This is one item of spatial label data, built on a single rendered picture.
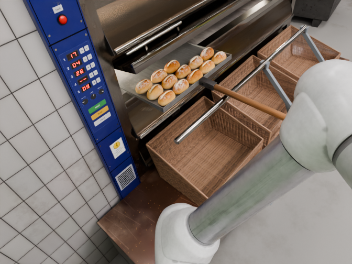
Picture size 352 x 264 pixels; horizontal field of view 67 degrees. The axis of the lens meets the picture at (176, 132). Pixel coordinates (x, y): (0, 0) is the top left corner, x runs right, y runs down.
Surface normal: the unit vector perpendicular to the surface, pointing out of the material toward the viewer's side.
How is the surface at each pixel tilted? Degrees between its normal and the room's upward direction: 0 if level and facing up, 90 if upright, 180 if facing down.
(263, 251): 0
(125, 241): 0
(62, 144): 90
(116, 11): 70
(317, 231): 0
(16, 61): 90
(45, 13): 90
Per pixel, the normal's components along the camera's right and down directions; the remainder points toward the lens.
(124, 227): -0.09, -0.68
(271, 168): -0.74, 0.10
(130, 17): 0.66, 0.19
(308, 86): -0.92, -0.29
